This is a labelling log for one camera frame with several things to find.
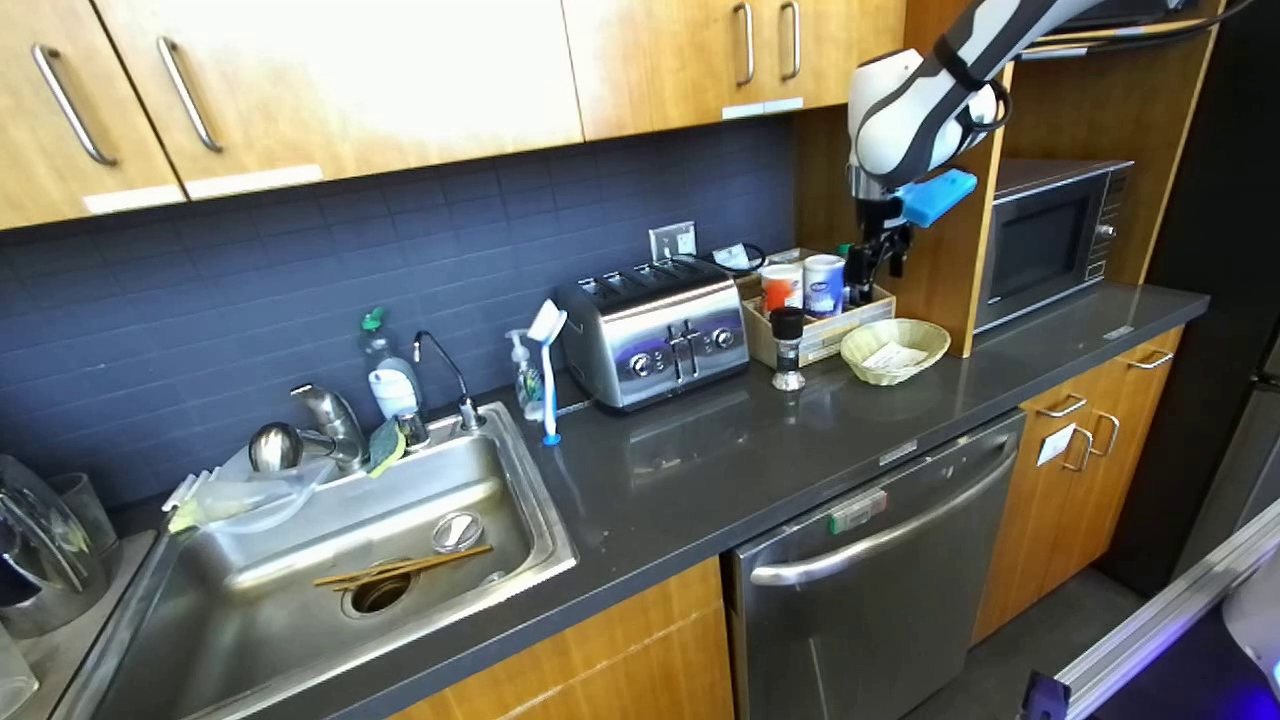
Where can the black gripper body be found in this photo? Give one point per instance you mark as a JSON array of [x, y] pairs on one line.
[[884, 236]]

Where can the spice grinder bottle black cap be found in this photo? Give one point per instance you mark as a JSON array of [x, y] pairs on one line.
[[856, 294]]

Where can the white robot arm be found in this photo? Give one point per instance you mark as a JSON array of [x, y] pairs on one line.
[[912, 113]]

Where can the wooden organizer box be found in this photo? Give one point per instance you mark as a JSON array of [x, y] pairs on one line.
[[821, 334]]

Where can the small hand soap bottle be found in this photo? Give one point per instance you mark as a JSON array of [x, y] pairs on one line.
[[524, 379]]

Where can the dish soap bottle green cap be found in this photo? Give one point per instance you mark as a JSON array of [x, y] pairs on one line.
[[391, 375]]

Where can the blue white canister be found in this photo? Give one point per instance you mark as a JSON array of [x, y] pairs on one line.
[[821, 284]]

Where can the red white canister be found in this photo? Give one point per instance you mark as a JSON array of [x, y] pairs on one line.
[[783, 284]]

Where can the stainless steel microwave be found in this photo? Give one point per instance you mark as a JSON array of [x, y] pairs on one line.
[[1055, 225]]

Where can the silver four-slot toaster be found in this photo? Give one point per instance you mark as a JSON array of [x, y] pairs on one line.
[[644, 334]]

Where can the white blue dish brush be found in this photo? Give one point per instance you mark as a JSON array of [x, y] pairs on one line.
[[544, 329]]

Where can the stainless steel dishwasher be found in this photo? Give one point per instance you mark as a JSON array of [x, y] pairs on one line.
[[860, 607]]

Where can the chrome sink faucet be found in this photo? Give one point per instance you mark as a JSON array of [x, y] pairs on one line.
[[335, 420]]

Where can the wooden chopsticks in sink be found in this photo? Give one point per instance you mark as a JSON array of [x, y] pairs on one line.
[[401, 568]]

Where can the stainless steel sink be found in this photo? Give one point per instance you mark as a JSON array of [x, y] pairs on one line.
[[224, 623]]

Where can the glass container at left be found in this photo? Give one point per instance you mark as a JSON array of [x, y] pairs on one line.
[[58, 548]]

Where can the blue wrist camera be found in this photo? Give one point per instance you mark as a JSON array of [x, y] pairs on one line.
[[935, 196]]

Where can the white wall outlet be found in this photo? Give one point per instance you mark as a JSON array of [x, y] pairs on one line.
[[671, 242]]

